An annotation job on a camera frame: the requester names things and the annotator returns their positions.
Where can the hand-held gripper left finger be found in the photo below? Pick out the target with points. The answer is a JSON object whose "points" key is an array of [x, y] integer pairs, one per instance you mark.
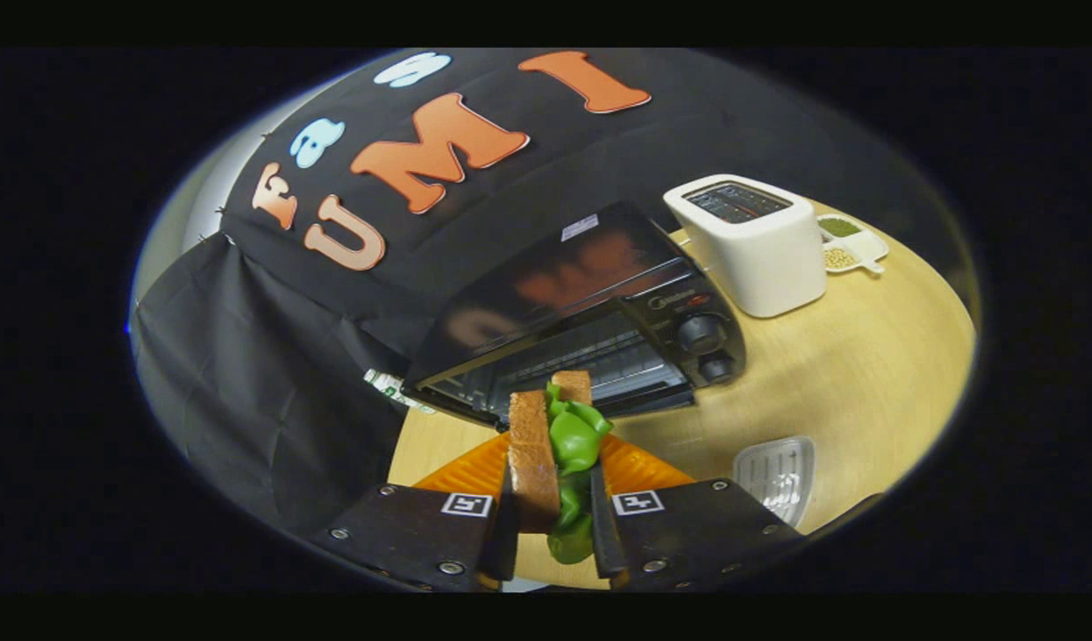
{"points": [[403, 534]]}

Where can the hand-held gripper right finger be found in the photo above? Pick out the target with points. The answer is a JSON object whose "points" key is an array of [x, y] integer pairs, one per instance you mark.
{"points": [[688, 534]]}

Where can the lettuce sandwich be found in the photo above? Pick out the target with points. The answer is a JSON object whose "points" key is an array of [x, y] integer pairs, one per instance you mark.
{"points": [[532, 463]]}

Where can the black toaster oven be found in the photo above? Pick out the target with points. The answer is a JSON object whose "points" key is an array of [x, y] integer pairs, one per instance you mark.
{"points": [[554, 276]]}

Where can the white pop-up toaster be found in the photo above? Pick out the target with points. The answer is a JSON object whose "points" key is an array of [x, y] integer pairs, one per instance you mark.
{"points": [[768, 267]]}

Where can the white plastic bottle green label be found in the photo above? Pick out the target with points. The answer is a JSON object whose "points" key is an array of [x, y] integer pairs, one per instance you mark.
{"points": [[385, 385]]}

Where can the black backdrop cloth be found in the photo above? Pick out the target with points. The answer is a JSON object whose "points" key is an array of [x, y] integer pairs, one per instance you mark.
{"points": [[270, 374]]}

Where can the white divided dish with beans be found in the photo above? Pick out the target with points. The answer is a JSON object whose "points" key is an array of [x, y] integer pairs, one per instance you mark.
{"points": [[853, 258]]}

